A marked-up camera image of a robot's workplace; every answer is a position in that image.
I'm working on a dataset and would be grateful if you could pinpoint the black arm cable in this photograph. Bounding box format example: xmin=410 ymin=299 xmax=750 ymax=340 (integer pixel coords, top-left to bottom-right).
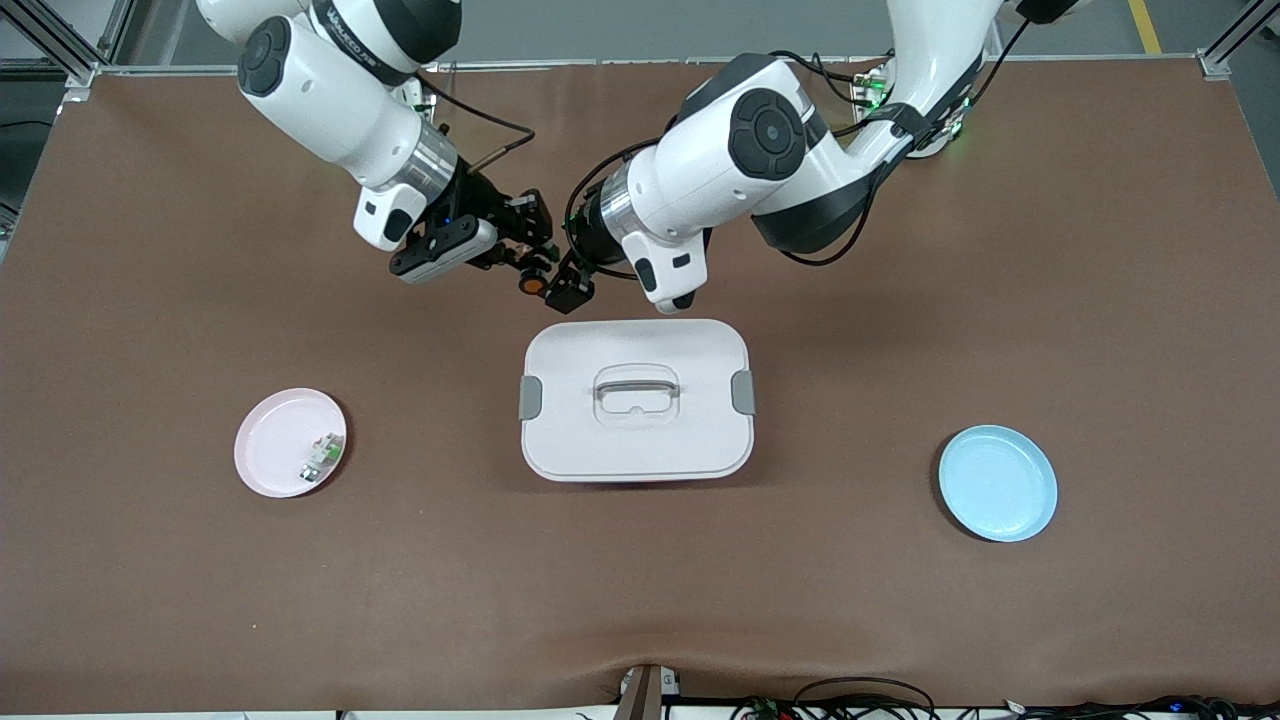
xmin=564 ymin=20 xmax=1033 ymax=301
xmin=418 ymin=75 xmax=537 ymax=169

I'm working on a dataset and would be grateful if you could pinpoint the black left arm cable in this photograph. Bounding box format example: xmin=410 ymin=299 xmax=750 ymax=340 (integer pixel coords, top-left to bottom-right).
xmin=564 ymin=20 xmax=1033 ymax=301

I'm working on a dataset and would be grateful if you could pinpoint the metal table edge rail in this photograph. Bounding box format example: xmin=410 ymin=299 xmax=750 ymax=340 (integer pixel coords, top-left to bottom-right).
xmin=100 ymin=56 xmax=1201 ymax=77

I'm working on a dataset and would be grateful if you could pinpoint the pink round plate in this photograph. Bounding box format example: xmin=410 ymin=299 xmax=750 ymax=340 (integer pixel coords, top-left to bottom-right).
xmin=234 ymin=388 xmax=348 ymax=499

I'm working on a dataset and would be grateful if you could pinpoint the black looped cable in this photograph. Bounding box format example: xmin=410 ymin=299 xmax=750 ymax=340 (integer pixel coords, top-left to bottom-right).
xmin=790 ymin=676 xmax=937 ymax=720

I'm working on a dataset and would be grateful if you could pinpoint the table edge clamp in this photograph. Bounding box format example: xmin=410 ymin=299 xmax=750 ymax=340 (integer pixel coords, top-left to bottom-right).
xmin=612 ymin=663 xmax=683 ymax=720

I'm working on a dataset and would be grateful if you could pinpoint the light blue round plate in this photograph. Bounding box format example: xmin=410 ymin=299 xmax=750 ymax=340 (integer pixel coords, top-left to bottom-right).
xmin=938 ymin=424 xmax=1058 ymax=544

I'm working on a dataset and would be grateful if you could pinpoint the white lidded storage box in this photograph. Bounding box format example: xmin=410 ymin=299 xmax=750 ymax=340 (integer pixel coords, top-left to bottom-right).
xmin=520 ymin=319 xmax=757 ymax=484

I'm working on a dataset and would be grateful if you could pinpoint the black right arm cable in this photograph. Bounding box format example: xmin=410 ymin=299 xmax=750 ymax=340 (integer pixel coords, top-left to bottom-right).
xmin=418 ymin=75 xmax=537 ymax=169

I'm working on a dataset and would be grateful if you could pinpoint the grey box lid handle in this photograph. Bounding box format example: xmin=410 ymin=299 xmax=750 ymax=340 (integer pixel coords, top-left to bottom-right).
xmin=594 ymin=377 xmax=681 ymax=402

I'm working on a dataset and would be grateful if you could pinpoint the green push-button switch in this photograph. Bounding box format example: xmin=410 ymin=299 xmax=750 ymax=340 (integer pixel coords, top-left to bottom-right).
xmin=299 ymin=433 xmax=343 ymax=485

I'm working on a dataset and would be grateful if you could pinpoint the aluminium frame profile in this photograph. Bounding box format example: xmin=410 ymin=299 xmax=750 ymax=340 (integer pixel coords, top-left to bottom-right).
xmin=0 ymin=0 xmax=137 ymax=89
xmin=1197 ymin=0 xmax=1280 ymax=81

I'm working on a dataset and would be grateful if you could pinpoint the black base cable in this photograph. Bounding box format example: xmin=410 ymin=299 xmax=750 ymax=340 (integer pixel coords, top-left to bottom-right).
xmin=767 ymin=48 xmax=893 ymax=109

